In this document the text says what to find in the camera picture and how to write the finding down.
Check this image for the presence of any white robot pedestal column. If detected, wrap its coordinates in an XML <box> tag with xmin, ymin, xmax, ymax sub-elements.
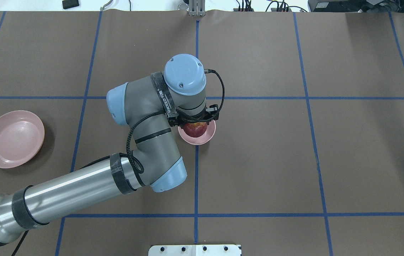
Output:
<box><xmin>148</xmin><ymin>244</ymin><xmax>243</xmax><ymax>256</ymax></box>

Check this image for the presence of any small black square device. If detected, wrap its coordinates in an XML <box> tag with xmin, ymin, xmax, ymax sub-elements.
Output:
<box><xmin>61</xmin><ymin>0</ymin><xmax>80</xmax><ymax>10</ymax></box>

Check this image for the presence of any pink plate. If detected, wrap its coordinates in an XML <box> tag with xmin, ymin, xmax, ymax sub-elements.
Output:
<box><xmin>0</xmin><ymin>110</ymin><xmax>45</xmax><ymax>169</ymax></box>

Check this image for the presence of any aluminium frame post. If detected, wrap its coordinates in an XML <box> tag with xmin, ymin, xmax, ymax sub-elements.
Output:
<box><xmin>184</xmin><ymin>0</ymin><xmax>206</xmax><ymax>17</ymax></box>

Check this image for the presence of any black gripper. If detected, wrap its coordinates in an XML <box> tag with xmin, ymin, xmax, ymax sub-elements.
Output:
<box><xmin>169</xmin><ymin>108</ymin><xmax>210</xmax><ymax>127</ymax></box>

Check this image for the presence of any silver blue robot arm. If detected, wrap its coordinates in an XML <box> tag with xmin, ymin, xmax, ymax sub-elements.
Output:
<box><xmin>0</xmin><ymin>54</ymin><xmax>222</xmax><ymax>247</ymax></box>

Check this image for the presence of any pink bowl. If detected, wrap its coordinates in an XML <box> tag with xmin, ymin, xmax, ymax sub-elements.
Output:
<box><xmin>178</xmin><ymin>120</ymin><xmax>216</xmax><ymax>145</ymax></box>

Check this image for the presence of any red apple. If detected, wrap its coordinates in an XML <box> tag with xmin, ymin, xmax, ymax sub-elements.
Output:
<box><xmin>182</xmin><ymin>122</ymin><xmax>208</xmax><ymax>138</ymax></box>

